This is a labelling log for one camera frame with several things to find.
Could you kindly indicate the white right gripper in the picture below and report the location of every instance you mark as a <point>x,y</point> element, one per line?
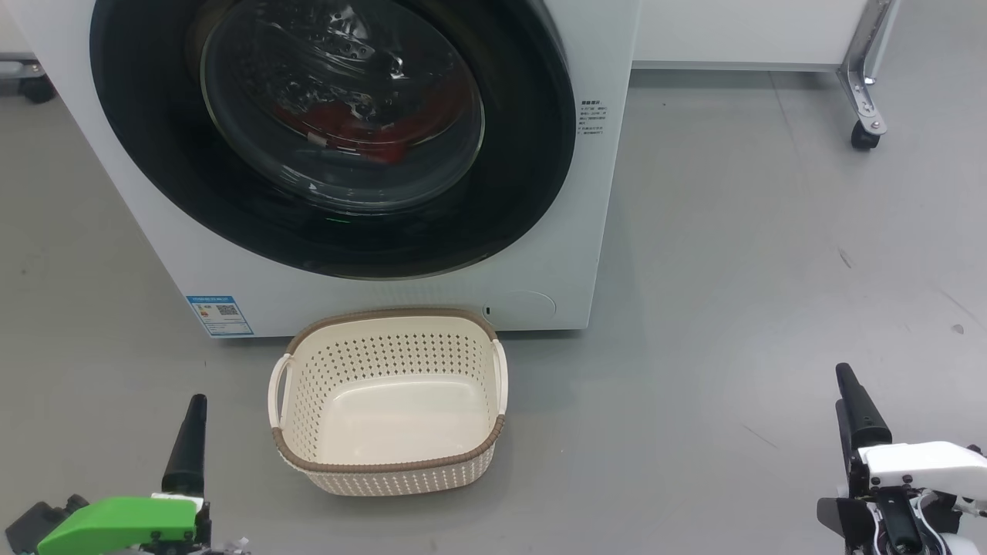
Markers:
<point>925,462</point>

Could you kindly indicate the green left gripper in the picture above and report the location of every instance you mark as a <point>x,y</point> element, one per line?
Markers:
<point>116,520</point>

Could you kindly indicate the round washing machine door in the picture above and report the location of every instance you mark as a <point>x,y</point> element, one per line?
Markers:
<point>154,154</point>

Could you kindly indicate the red garment with white stripes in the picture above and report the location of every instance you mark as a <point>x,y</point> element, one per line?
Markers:
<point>385,146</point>

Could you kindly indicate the white front-load washing machine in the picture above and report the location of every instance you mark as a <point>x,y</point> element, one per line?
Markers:
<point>193,277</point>

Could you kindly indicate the cream perforated laundry basket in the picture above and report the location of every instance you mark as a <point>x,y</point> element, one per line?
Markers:
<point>385,416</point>

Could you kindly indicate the blue energy label sticker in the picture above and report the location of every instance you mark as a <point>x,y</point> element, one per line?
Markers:
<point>220,316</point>

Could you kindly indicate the black caster wheel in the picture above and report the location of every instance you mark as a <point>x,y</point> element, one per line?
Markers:
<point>38,91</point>
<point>864,139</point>

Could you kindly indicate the round drain filter cover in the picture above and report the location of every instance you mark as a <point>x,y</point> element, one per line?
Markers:
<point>528,306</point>

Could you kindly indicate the small printed text label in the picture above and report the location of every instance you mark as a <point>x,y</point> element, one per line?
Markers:
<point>594,117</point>

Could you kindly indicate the white cabinet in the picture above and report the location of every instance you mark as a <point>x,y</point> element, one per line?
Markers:
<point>740,31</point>

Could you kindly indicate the white furniture panel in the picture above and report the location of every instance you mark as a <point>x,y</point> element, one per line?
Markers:
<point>11,31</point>

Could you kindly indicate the metal cabinet leg bracket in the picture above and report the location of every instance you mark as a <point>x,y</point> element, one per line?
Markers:
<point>860,85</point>

